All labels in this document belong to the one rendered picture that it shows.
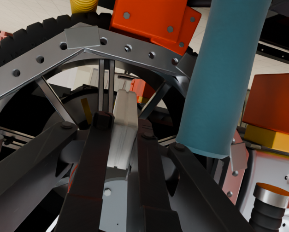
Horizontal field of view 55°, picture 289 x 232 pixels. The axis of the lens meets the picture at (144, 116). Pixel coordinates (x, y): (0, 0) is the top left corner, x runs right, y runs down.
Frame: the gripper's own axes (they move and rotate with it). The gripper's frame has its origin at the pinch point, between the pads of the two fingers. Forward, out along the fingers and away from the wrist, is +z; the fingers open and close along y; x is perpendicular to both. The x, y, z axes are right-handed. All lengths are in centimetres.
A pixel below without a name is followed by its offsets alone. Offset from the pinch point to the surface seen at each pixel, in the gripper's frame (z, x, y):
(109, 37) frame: 32.0, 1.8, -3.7
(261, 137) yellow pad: 53, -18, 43
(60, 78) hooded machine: 545, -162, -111
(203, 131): 18.7, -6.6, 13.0
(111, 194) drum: 12.4, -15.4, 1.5
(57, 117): 50, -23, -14
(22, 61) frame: 28.5, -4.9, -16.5
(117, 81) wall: 1155, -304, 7
